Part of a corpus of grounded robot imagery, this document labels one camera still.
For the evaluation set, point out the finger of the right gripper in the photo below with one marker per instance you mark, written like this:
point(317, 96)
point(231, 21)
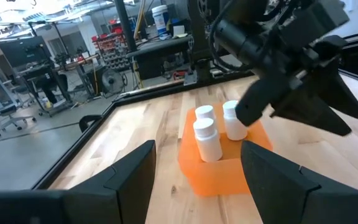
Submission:
point(315, 115)
point(340, 87)

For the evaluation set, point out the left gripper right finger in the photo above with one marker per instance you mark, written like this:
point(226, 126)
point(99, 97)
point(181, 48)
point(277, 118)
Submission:
point(278, 186)

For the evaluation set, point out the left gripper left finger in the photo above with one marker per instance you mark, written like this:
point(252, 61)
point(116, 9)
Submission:
point(126, 186)

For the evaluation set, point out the white pill bottle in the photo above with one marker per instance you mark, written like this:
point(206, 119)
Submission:
point(204, 111)
point(233, 127)
point(208, 143)

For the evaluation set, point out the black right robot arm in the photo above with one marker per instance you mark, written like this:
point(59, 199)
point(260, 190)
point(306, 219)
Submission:
point(235, 37)

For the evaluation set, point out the orange plastic basket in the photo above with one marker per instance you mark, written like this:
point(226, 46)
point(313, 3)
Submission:
point(216, 177)

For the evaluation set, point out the round floor fan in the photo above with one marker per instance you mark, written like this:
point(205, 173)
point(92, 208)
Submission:
point(112, 81)

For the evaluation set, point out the small white box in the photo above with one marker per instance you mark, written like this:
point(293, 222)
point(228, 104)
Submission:
point(179, 30)

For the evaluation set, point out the cluttered equipment cart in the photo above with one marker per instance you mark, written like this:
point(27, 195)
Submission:
point(54, 81)

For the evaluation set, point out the white bucket with blue label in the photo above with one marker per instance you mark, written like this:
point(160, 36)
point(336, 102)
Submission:
point(160, 21)

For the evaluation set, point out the black workbench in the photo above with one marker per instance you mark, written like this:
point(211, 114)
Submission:
point(157, 46)

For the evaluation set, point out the red parts bin rack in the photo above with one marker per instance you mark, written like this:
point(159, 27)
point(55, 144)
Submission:
point(112, 49)

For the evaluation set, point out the black building column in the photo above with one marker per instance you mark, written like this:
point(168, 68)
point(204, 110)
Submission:
point(124, 25)

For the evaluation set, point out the black monitor screen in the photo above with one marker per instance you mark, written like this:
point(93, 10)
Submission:
point(23, 51)

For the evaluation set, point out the black aluminium table frame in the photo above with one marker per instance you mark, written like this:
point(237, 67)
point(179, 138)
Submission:
point(73, 149)

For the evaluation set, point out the black frame clamp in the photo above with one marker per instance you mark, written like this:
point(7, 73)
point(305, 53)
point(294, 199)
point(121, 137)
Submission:
point(89, 119)

